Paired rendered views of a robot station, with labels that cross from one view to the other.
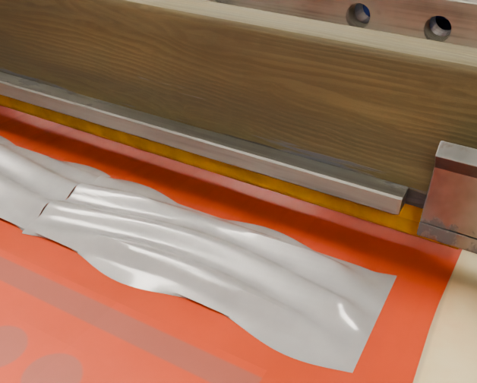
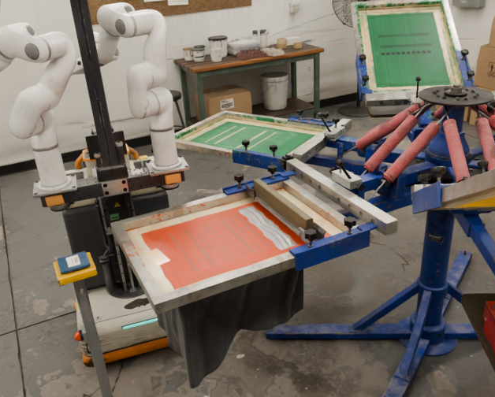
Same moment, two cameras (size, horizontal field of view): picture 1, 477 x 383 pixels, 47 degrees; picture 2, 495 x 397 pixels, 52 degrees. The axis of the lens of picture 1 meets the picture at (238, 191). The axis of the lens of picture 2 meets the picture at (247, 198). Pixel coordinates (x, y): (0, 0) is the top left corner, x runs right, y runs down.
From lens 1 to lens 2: 165 cm
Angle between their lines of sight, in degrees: 34
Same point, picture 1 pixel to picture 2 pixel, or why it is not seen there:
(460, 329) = not seen: hidden behind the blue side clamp
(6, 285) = (253, 233)
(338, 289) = (288, 243)
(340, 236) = (297, 239)
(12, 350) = (251, 239)
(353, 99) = (296, 219)
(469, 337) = not seen: hidden behind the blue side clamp
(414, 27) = (347, 205)
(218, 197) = (286, 230)
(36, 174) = (263, 220)
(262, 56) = (289, 211)
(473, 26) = (354, 208)
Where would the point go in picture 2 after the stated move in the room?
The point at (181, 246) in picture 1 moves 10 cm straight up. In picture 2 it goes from (274, 234) to (273, 210)
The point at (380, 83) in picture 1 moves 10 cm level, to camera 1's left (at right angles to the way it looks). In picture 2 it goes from (298, 218) to (274, 211)
